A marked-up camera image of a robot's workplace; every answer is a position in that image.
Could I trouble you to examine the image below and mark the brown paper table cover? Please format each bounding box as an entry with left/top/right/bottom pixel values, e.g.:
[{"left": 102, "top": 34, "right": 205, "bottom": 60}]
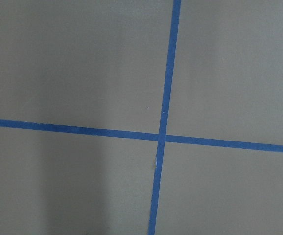
[{"left": 0, "top": 0, "right": 283, "bottom": 235}]

